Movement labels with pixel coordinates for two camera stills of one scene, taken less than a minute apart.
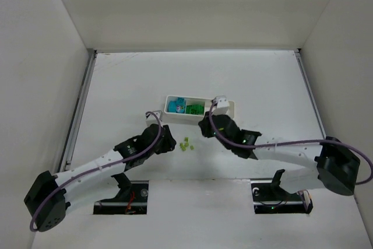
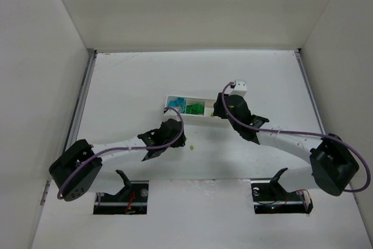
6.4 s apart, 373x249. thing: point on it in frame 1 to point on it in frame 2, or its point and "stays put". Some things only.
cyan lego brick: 178,106 stays put
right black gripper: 207,126 to 219,107
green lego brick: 195,109 stays put
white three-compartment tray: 189,109 stays put
